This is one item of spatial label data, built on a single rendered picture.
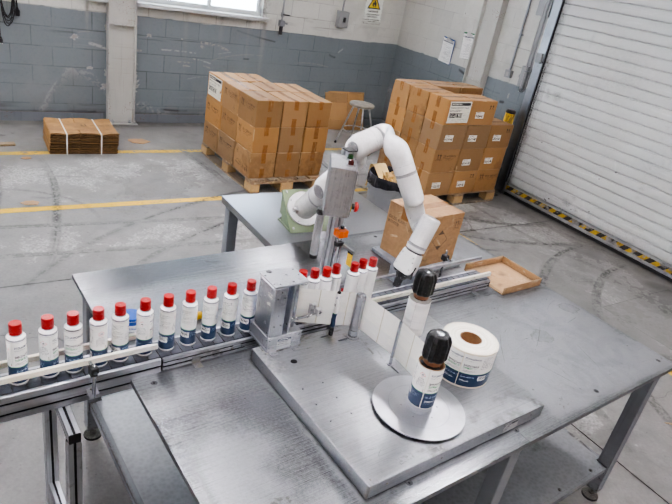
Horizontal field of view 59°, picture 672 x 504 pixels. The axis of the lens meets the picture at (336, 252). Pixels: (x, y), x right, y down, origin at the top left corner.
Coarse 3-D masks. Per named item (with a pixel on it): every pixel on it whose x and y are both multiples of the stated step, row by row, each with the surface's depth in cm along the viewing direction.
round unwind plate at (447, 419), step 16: (384, 384) 199; (400, 384) 200; (384, 400) 191; (400, 400) 193; (448, 400) 197; (384, 416) 184; (400, 416) 186; (416, 416) 187; (432, 416) 188; (448, 416) 190; (464, 416) 191; (400, 432) 179; (416, 432) 180; (432, 432) 182; (448, 432) 183
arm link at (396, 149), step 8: (384, 128) 249; (392, 128) 249; (384, 136) 249; (392, 136) 239; (384, 144) 240; (392, 144) 237; (400, 144) 236; (384, 152) 243; (392, 152) 237; (400, 152) 236; (408, 152) 238; (392, 160) 239; (400, 160) 237; (408, 160) 238; (400, 168) 238; (408, 168) 238
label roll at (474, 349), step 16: (464, 336) 213; (480, 336) 211; (464, 352) 201; (480, 352) 202; (496, 352) 205; (448, 368) 206; (464, 368) 203; (480, 368) 203; (464, 384) 206; (480, 384) 208
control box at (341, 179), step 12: (336, 156) 221; (336, 168) 210; (348, 168) 211; (336, 180) 212; (348, 180) 212; (324, 192) 227; (336, 192) 214; (348, 192) 214; (324, 204) 216; (336, 204) 216; (348, 204) 216; (336, 216) 218; (348, 216) 218
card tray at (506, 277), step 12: (468, 264) 304; (480, 264) 310; (492, 264) 316; (504, 264) 319; (516, 264) 313; (492, 276) 302; (504, 276) 305; (516, 276) 308; (528, 276) 308; (492, 288) 291; (504, 288) 285; (516, 288) 291
